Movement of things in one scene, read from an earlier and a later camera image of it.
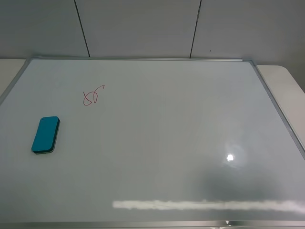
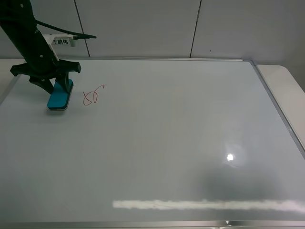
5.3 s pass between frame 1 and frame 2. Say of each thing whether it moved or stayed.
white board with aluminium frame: stayed
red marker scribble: stayed
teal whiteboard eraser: moved
